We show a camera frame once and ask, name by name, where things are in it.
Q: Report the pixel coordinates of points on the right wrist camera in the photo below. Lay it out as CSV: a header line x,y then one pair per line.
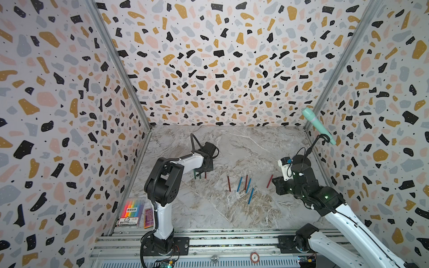
x,y
285,164

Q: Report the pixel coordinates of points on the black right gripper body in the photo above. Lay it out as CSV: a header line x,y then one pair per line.
x,y
285,187

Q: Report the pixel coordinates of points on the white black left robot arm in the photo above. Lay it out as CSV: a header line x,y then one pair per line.
x,y
162,187

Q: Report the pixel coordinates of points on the rainbow knife set package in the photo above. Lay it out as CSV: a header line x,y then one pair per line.
x,y
132,212

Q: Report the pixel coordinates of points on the black microphone stand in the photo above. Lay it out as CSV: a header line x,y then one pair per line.
x,y
315,144

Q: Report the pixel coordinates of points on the aluminium corner post right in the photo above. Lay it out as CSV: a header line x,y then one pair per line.
x,y
369,13

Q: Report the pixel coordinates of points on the mint green microphone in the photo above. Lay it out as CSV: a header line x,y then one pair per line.
x,y
316,123

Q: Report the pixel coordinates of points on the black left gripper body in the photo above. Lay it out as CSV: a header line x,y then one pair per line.
x,y
210,169

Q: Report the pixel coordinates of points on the purple orange small box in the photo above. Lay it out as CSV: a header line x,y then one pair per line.
x,y
148,218

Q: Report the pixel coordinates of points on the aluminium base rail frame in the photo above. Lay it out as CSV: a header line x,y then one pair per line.
x,y
226,248

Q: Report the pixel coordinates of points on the aluminium corner post left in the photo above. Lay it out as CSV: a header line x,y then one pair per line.
x,y
96,17

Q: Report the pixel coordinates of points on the aluminium corner post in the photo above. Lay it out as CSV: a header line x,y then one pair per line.
x,y
96,17
369,13

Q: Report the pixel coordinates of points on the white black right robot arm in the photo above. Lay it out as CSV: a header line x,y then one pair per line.
x,y
298,180

